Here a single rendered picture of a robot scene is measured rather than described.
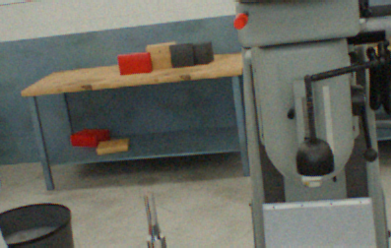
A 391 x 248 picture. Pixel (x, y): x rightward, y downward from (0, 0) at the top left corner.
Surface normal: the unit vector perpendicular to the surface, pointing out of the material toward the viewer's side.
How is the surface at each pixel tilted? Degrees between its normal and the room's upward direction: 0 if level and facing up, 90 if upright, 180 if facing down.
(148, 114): 90
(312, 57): 90
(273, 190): 90
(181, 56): 90
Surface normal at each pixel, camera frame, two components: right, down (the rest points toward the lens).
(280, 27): -0.15, 0.29
